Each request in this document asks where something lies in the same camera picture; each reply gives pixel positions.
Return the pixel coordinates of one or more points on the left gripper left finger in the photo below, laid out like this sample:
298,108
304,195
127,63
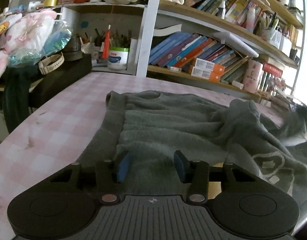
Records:
110,173

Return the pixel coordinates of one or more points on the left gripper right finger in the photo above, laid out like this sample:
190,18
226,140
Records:
196,174

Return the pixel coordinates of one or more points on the grey fleece sweater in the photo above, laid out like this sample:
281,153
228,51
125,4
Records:
152,125

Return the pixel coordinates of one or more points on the pink checkered table mat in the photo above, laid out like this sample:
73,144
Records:
56,134

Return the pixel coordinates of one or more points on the small white box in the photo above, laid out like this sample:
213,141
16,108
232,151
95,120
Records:
237,84

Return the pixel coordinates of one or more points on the orange white box lower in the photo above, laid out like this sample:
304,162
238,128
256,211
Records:
205,74

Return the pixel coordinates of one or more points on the white jar green lid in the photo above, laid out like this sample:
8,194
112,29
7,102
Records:
118,58

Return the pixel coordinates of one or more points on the red orange pen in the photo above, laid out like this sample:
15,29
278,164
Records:
105,53

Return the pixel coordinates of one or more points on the beige wristwatch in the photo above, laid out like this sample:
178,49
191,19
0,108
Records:
49,64

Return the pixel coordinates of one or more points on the row of leaning books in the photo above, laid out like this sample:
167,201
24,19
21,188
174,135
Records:
177,52

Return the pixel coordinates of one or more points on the white paper sheet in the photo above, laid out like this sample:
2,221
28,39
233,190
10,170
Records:
235,43

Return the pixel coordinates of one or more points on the white wooden bookshelf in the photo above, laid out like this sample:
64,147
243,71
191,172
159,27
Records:
144,17

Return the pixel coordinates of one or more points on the pink floral plush bag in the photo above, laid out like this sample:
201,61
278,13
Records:
28,32

